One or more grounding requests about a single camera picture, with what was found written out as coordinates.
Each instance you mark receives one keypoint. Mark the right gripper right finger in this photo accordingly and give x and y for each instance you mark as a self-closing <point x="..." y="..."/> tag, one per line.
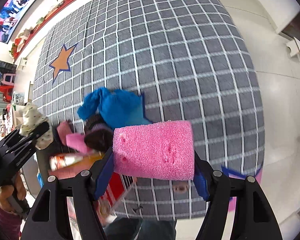
<point x="254" y="217"/>

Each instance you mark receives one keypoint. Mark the cream dotted scrunchie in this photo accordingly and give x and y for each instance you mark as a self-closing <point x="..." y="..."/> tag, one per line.
<point x="31" y="119"/>

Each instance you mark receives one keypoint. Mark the small pink sponge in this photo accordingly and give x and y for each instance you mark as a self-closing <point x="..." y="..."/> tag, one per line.
<point x="76" y="142"/>

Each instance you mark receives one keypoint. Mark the purple striped knitted sock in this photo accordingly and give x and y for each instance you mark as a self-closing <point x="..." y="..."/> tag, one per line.
<point x="98" y="136"/>

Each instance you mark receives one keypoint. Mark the large pink sponge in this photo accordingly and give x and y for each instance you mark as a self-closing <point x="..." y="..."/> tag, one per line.
<point x="163" y="150"/>

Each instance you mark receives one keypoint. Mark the blue fabric cloth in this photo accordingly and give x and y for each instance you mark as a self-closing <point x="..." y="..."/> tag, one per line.
<point x="118" y="108"/>

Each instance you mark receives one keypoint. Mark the person's left hand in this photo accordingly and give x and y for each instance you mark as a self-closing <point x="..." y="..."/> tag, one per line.
<point x="7" y="191"/>

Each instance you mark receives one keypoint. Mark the small white wooden stool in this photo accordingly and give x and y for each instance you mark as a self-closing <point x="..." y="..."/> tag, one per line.
<point x="17" y="111"/>

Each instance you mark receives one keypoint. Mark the white printed bucket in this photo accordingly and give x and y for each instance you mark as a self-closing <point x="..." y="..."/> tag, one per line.
<point x="18" y="98"/>

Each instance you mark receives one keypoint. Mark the person's jeans legs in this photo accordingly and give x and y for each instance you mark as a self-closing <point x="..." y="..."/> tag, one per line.
<point x="128" y="228"/>

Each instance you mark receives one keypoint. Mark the red plastic stool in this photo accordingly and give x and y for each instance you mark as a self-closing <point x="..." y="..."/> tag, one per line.
<point x="7" y="92"/>

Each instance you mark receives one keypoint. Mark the pink plastic stool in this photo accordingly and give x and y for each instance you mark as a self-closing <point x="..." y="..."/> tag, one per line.
<point x="8" y="79"/>

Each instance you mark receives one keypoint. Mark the grey checked star rug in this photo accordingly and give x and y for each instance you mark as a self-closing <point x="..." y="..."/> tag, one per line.
<point x="186" y="57"/>

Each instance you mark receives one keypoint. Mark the red white tv cabinet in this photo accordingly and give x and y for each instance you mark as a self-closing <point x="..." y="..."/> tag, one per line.
<point x="38" y="15"/>

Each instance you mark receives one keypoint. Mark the wall television screen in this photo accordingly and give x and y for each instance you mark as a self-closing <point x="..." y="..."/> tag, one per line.
<point x="10" y="15"/>

